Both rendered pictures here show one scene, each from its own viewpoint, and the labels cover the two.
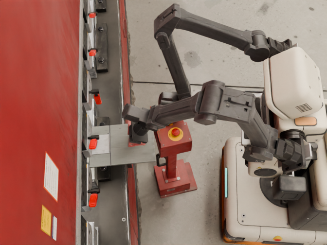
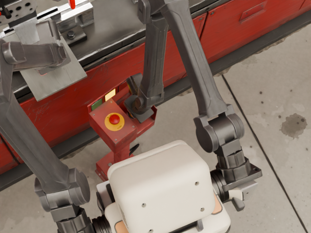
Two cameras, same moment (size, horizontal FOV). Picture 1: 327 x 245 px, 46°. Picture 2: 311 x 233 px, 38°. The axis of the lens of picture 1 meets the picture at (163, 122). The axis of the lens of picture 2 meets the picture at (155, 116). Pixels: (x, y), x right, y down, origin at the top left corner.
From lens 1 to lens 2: 83 cm
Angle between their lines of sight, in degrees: 22
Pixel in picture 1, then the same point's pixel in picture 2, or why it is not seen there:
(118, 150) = not seen: hidden behind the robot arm
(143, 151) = (42, 82)
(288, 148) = (69, 224)
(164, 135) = (107, 110)
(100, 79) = (134, 8)
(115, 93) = (123, 31)
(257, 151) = (36, 182)
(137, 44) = (274, 56)
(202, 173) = not seen: hidden behind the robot
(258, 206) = not seen: outside the picture
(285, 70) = (161, 165)
